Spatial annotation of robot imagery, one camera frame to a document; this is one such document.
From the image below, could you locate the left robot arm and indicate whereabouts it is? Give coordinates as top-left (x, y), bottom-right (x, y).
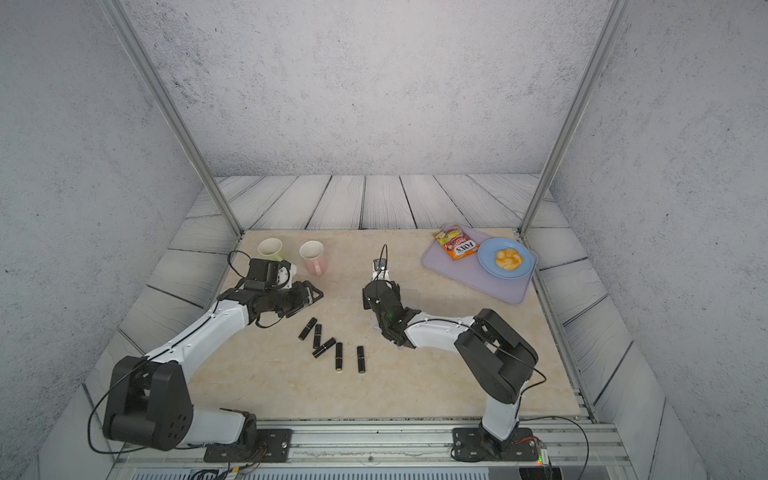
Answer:
top-left (101, 259), bottom-right (324, 461)

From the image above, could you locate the green mug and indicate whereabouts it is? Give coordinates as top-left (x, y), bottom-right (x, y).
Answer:
top-left (257, 237), bottom-right (284, 261)

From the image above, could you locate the blue plate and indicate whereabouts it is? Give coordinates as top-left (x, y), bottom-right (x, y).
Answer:
top-left (477, 237), bottom-right (536, 280)

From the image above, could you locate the black lipstick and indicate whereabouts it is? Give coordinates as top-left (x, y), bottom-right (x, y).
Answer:
top-left (356, 345), bottom-right (366, 374)
top-left (299, 317), bottom-right (318, 341)
top-left (334, 342), bottom-right (344, 372)
top-left (312, 337), bottom-right (337, 358)
top-left (313, 324), bottom-right (322, 351)

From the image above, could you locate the right frame post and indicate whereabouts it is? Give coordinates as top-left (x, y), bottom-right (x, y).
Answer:
top-left (518, 0), bottom-right (631, 237)

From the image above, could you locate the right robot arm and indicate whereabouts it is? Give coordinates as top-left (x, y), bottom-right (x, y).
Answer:
top-left (362, 280), bottom-right (539, 453)

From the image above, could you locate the aluminium rail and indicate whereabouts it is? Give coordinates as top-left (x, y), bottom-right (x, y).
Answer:
top-left (107, 419), bottom-right (637, 480)

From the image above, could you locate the bread roll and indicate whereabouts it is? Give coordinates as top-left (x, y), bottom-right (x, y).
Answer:
top-left (495, 248), bottom-right (524, 271)

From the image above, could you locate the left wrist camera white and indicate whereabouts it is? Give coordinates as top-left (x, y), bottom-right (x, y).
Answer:
top-left (272, 271), bottom-right (294, 291)

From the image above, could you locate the left frame post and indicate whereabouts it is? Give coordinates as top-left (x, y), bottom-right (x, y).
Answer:
top-left (99, 0), bottom-right (244, 238)

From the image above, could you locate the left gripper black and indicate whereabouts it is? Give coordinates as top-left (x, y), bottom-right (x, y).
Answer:
top-left (264, 279), bottom-right (325, 317)

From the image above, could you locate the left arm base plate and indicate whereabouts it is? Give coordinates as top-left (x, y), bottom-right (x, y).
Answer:
top-left (203, 429), bottom-right (293, 464)

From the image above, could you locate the frame post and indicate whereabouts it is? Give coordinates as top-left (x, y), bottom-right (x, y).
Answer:
top-left (518, 0), bottom-right (631, 237)
top-left (99, 0), bottom-right (244, 238)

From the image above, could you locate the pink mug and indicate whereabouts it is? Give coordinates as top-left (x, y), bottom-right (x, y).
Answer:
top-left (299, 240), bottom-right (327, 276)

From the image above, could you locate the orange snack packet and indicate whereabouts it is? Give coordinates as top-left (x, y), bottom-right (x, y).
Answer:
top-left (433, 224), bottom-right (478, 261)

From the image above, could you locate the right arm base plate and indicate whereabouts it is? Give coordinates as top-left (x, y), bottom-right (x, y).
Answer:
top-left (451, 426), bottom-right (542, 463)

